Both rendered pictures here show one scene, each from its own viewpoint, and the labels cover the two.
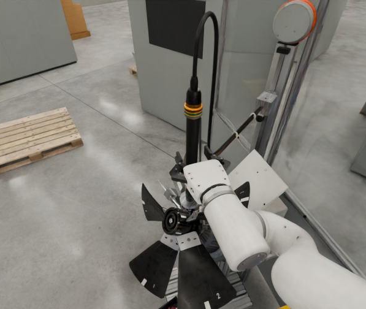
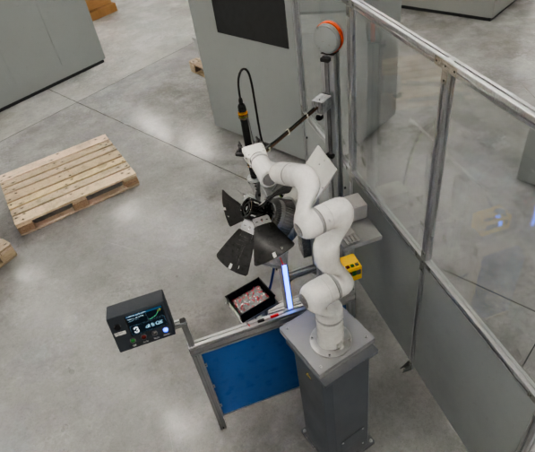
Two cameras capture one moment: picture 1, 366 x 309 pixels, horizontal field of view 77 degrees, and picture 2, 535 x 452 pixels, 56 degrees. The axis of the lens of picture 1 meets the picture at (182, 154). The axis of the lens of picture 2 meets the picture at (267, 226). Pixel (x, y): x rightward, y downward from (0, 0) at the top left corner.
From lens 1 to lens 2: 170 cm
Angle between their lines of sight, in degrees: 5
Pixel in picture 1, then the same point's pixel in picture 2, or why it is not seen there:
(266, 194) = (323, 179)
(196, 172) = (248, 149)
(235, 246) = (261, 172)
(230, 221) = (260, 164)
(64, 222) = (133, 273)
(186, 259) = (259, 230)
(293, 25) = (327, 40)
